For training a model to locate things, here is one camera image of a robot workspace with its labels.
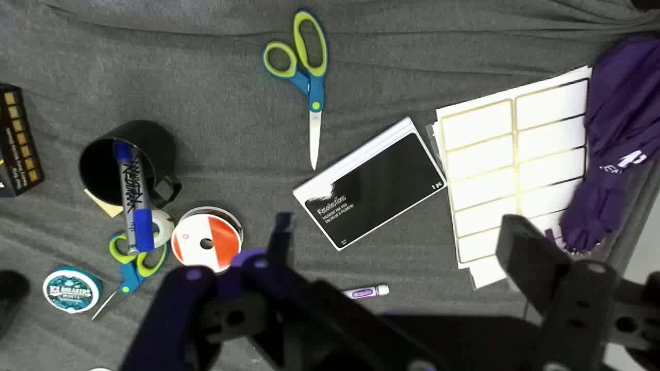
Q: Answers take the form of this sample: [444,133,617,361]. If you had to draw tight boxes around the white label sheets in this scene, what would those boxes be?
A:
[432,64,595,292]

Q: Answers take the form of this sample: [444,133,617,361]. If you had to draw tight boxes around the purple white marker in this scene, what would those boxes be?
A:
[341,282,392,301]

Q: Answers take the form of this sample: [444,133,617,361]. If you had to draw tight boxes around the blue sharpie marker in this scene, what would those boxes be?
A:
[112,140,157,254]

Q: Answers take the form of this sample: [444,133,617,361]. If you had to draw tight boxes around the black box with orange print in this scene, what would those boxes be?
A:
[0,80,48,200]

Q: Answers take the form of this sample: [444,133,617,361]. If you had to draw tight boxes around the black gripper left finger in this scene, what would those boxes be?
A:
[234,210,442,371]

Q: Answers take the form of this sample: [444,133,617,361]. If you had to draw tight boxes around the clear tape roll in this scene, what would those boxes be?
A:
[147,209,177,252]

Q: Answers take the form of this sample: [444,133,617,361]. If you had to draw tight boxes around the large green blue scissors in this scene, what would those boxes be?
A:
[262,9,331,171]

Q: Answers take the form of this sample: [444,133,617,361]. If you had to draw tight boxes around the purple cloth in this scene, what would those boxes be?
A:
[557,33,660,257]

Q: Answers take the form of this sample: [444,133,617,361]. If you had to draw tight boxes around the small green blue scissors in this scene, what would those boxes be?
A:
[88,233,172,321]

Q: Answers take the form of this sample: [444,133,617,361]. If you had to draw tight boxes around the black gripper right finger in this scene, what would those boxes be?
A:
[495,213,621,371]

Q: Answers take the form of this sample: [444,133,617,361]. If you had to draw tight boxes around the grey tablecloth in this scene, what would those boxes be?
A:
[0,0,660,371]

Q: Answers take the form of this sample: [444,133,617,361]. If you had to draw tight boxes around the orange white ribbon spool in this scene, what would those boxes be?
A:
[170,205,245,275]

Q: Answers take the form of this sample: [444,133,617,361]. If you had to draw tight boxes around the tan sticky note block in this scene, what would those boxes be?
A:
[83,187,127,220]

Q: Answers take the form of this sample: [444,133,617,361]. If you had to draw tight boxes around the black mug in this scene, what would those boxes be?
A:
[79,120,183,213]

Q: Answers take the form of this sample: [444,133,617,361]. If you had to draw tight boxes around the teal round tin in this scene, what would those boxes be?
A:
[41,266,105,315]

